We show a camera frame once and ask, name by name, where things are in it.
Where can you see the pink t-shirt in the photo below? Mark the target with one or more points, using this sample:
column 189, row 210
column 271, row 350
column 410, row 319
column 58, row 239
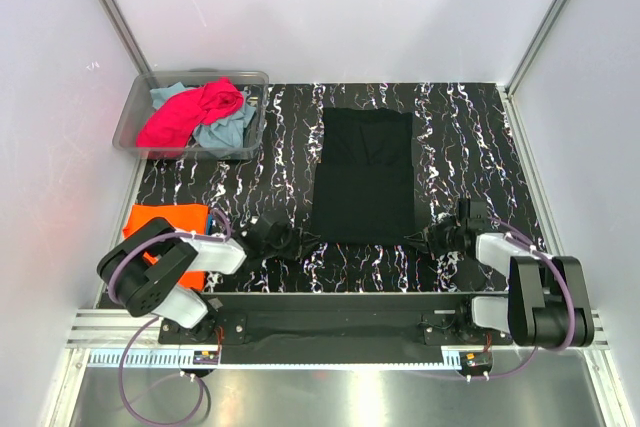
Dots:
column 172, row 125

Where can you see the black polo shirt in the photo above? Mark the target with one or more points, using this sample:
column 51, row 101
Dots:
column 364, row 182

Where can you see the folded orange t-shirt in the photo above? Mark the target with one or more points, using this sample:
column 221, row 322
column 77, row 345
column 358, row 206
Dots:
column 188, row 217

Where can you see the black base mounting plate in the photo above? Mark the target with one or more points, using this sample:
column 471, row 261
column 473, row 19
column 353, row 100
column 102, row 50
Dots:
column 342, row 316

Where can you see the aluminium frame post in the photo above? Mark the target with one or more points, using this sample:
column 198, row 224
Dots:
column 544, row 29
column 125, row 35

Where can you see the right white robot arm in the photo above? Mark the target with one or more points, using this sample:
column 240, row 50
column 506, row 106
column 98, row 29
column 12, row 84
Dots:
column 546, row 305

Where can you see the aluminium front rail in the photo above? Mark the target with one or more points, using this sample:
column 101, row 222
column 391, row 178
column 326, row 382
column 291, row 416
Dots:
column 111, row 327

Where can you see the folded blue t-shirt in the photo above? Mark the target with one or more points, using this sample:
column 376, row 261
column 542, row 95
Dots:
column 213, row 223

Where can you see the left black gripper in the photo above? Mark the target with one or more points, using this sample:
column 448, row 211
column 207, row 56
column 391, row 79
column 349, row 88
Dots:
column 295, row 243

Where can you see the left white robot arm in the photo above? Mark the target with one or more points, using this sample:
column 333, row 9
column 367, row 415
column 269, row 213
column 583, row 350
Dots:
column 143, row 273

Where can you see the right aluminium frame post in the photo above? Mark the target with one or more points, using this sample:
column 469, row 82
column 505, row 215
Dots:
column 544, row 29

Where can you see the black marbled table mat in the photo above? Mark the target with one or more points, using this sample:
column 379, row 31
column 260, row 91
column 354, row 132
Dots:
column 462, row 147

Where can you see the clear plastic bin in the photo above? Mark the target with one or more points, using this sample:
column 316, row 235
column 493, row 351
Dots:
column 138, row 109

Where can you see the grey-blue t-shirt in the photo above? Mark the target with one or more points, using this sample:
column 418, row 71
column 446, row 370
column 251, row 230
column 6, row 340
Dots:
column 227, row 133

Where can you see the white slotted cable duct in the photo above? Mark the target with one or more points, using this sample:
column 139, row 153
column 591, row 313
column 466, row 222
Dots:
column 429, row 359

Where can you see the left aluminium frame post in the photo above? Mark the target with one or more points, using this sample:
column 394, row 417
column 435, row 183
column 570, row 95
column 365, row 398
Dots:
column 125, row 35

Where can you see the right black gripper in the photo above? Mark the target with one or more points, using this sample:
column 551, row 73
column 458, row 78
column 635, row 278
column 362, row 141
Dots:
column 429, row 238

